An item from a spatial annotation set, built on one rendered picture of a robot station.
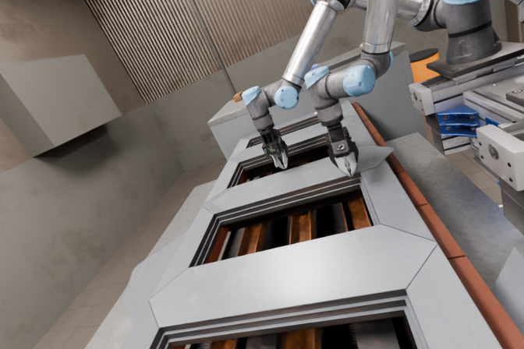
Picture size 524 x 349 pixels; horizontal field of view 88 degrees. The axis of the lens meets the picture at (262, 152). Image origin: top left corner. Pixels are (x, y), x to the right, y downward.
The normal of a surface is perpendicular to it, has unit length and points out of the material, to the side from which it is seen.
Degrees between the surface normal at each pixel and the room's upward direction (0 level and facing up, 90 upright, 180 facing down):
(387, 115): 90
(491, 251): 0
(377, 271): 0
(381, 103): 90
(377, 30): 99
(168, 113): 90
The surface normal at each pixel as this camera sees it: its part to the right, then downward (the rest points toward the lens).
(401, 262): -0.39, -0.86
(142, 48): -0.17, 0.43
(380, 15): -0.41, 0.62
